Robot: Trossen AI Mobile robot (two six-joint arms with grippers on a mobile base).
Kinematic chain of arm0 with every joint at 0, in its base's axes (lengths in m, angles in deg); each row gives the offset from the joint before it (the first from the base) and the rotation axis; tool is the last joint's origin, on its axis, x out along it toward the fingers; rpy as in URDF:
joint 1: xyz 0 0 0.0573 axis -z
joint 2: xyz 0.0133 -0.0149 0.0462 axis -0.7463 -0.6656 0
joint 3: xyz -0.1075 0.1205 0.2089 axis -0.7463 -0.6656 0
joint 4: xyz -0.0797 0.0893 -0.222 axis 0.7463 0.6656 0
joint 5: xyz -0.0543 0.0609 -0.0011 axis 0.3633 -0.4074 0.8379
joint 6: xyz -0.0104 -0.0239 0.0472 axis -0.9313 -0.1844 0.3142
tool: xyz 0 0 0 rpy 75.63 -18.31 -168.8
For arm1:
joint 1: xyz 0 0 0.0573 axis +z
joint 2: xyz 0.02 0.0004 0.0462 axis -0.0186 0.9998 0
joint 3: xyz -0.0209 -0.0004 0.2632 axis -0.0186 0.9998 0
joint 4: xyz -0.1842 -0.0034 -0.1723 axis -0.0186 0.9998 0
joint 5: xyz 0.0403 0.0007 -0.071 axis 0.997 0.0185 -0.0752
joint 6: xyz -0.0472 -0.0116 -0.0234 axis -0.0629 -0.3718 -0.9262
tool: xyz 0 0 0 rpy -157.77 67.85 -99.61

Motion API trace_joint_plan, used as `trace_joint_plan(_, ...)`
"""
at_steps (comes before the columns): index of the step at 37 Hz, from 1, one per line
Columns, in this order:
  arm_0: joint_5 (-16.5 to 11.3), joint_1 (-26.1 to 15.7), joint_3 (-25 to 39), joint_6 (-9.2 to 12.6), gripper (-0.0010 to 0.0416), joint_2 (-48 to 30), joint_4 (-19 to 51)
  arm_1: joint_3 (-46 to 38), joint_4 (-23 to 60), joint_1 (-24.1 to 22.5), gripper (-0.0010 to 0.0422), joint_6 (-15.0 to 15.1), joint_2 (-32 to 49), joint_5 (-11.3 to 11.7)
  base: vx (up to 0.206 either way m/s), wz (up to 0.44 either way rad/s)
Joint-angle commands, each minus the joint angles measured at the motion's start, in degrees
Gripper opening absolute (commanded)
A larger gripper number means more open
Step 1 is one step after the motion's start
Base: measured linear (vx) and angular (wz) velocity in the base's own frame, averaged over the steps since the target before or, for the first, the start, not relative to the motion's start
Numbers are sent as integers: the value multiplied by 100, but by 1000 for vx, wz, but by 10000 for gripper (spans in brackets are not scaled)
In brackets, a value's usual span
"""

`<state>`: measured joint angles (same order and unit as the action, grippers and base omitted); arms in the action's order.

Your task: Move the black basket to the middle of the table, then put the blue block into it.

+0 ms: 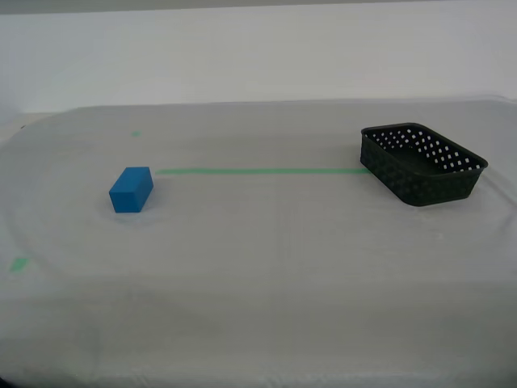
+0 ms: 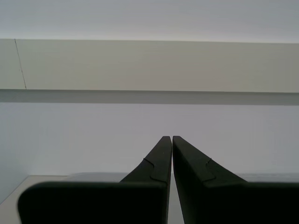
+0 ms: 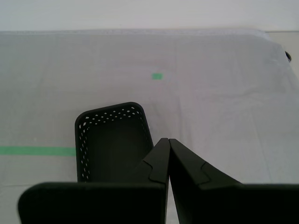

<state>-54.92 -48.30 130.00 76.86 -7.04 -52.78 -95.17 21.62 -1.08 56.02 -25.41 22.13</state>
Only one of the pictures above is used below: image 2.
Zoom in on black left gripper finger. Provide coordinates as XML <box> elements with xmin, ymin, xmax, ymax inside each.
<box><xmin>172</xmin><ymin>135</ymin><xmax>299</xmax><ymax>224</ymax></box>
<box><xmin>17</xmin><ymin>136</ymin><xmax>173</xmax><ymax>224</ymax></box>

